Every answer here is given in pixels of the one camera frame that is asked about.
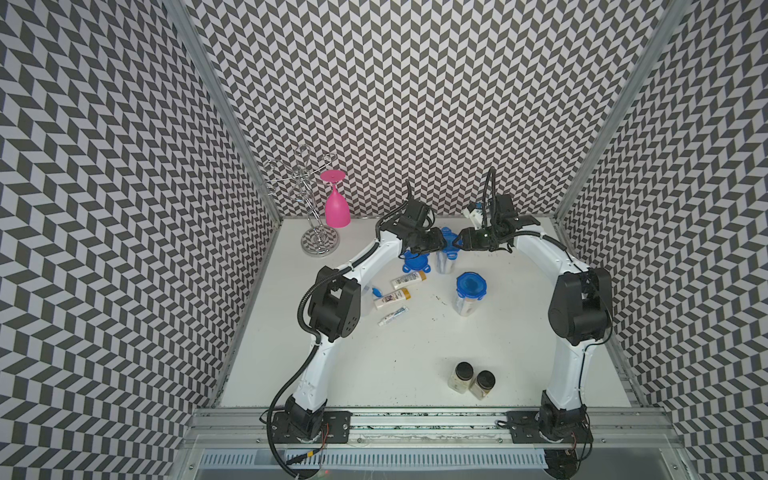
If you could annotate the white tube gold cap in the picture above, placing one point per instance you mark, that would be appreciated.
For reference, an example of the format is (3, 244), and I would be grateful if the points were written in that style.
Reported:
(411, 278)
(392, 298)

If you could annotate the blue lid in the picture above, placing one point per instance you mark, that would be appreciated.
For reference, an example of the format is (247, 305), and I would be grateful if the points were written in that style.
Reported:
(416, 262)
(471, 285)
(450, 251)

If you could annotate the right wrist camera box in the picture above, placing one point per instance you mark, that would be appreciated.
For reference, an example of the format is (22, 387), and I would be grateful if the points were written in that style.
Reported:
(475, 215)

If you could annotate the black cap jar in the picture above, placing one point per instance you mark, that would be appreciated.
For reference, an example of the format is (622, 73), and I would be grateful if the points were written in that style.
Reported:
(482, 384)
(461, 377)

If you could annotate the black cap jar right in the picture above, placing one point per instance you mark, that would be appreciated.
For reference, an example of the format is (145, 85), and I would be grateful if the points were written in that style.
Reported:
(482, 384)

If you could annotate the aluminium right corner post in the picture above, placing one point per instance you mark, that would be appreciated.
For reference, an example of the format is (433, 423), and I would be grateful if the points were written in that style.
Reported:
(659, 39)

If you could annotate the pink plastic wine glass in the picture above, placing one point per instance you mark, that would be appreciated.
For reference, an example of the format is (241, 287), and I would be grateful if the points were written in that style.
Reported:
(337, 211)

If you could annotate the aluminium corner post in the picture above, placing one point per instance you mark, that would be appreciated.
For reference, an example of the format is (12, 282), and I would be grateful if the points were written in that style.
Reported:
(178, 14)
(659, 39)

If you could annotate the white tube gold cap back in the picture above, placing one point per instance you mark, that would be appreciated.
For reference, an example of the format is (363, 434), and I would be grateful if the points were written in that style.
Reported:
(411, 278)

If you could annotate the small toothpaste tube front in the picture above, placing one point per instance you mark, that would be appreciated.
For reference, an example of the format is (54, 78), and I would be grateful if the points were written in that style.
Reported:
(392, 316)

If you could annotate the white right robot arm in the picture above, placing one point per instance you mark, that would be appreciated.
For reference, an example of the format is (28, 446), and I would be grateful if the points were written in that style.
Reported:
(580, 312)

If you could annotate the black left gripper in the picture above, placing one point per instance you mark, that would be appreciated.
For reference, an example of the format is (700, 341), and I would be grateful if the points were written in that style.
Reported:
(437, 241)

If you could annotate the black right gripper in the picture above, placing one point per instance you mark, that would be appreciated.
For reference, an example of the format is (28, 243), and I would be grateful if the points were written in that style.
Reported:
(467, 242)

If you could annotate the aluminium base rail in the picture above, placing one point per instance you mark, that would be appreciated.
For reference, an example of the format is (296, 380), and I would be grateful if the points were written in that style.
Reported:
(388, 441)

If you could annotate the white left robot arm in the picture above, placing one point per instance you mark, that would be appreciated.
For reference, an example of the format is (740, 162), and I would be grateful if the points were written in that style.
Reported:
(331, 308)

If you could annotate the aluminium left corner post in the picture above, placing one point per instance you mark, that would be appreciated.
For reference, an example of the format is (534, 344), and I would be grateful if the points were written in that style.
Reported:
(178, 14)

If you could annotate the black cap jar left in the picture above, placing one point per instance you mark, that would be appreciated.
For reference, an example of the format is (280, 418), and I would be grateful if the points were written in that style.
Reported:
(461, 377)

